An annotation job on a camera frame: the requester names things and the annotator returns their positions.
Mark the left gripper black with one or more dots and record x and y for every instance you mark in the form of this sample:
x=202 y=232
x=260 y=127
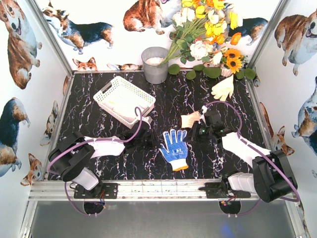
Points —
x=146 y=134

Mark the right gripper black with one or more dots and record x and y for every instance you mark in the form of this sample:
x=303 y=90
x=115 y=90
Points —
x=198 y=130

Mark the cream leather glove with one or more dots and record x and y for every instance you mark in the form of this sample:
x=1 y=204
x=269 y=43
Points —
x=187 y=121
x=223 y=89

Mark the blue dotted knit glove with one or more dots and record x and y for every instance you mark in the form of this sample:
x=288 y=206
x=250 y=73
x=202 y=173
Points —
x=174 y=149

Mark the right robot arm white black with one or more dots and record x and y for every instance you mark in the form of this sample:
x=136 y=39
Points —
x=271 y=177

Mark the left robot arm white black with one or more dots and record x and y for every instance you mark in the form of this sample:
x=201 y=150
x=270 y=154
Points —
x=70 y=157

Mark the white plastic storage basket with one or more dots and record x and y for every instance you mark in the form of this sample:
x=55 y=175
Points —
x=119 y=84

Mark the grey metal bucket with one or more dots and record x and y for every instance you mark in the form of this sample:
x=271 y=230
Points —
x=154 y=64

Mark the sunflower bunch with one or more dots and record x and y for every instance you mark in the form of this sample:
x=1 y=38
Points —
x=233 y=60

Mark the artificial flower bouquet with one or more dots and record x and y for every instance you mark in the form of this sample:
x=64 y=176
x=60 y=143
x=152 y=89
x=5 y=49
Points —
x=200 y=28

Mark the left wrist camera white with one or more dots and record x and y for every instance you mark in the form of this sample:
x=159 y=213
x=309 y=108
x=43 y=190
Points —
x=146 y=121

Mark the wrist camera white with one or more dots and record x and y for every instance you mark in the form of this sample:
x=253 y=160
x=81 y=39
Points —
x=146 y=121
x=203 y=110

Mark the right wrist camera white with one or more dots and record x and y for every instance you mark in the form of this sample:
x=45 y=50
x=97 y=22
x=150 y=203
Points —
x=203 y=110

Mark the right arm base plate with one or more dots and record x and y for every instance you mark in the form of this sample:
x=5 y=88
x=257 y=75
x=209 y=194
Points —
x=223 y=189

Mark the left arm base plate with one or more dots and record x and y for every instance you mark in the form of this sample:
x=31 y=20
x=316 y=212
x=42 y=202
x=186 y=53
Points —
x=105 y=190

